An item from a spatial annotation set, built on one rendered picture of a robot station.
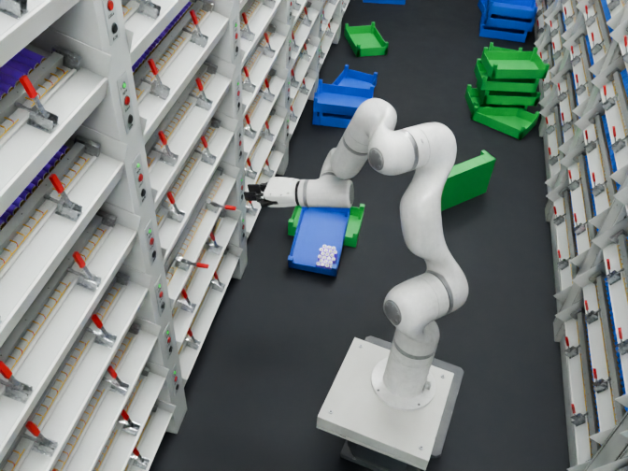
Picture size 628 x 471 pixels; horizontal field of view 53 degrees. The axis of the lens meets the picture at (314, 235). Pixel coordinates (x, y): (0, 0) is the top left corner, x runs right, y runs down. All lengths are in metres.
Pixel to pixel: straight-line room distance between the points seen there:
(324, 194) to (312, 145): 1.43
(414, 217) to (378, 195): 1.48
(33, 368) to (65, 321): 0.11
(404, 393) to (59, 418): 0.93
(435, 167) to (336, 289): 1.12
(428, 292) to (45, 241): 0.89
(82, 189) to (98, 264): 0.19
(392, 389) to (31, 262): 1.09
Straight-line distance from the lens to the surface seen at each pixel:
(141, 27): 1.42
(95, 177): 1.33
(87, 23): 1.23
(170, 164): 1.66
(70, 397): 1.46
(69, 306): 1.35
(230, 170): 2.21
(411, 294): 1.58
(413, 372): 1.80
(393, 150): 1.45
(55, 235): 1.22
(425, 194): 1.54
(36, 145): 1.11
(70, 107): 1.18
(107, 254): 1.44
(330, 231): 2.69
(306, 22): 3.23
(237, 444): 2.17
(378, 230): 2.83
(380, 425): 1.84
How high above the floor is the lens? 1.91
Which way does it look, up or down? 44 degrees down
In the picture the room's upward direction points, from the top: 4 degrees clockwise
